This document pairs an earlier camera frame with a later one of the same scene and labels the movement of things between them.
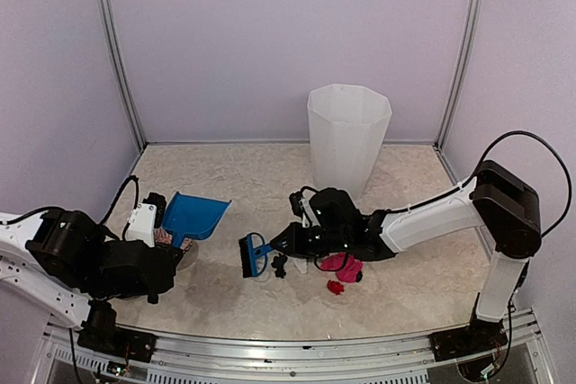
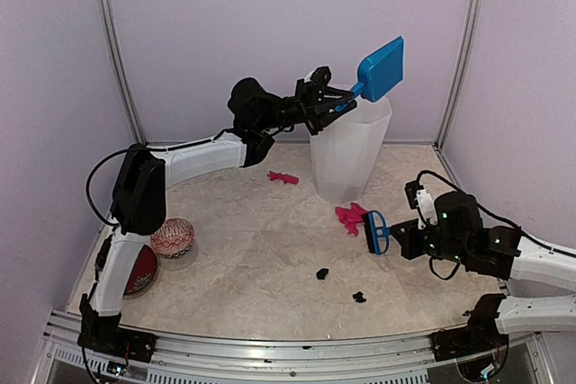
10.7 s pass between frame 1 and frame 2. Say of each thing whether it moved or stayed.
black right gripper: moved
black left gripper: moved
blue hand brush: moved
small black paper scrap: moved
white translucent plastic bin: stayed
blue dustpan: moved
